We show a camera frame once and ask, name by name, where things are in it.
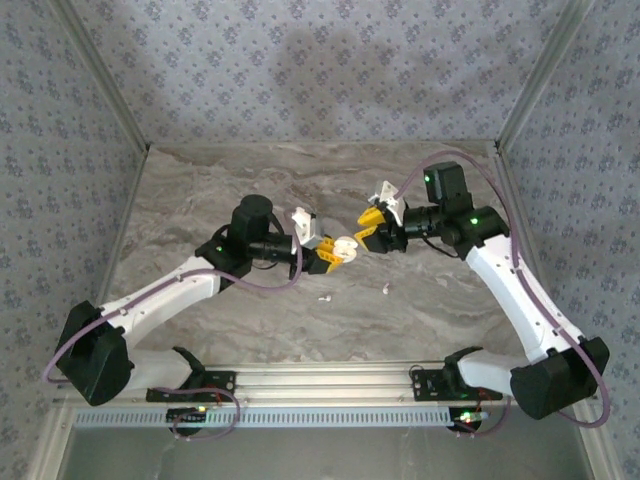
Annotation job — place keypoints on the white round charging case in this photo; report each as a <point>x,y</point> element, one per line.
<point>346,248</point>

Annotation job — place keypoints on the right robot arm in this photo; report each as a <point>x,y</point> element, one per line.
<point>525,300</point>

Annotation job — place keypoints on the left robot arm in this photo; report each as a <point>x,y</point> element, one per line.
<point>165,295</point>

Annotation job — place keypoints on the black controller board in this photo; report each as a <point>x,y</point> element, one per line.
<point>187,415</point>
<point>467,417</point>

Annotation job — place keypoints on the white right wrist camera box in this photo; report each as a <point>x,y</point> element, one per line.
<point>391,202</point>

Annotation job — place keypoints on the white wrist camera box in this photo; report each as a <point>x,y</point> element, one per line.
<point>307,230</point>
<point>391,202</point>

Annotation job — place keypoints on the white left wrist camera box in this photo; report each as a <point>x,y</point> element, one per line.
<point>307,230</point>

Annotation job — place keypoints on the aluminium table side rail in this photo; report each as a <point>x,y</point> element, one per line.
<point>514,200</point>
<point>128,200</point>

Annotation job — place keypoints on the aluminium mounting rail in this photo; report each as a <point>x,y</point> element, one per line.
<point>325,382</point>

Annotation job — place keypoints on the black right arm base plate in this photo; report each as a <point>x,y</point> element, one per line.
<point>425,387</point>

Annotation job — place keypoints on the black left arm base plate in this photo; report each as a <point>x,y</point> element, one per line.
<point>225,382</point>

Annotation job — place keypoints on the aluminium frame post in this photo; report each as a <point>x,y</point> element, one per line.
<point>102,75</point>
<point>540,75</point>

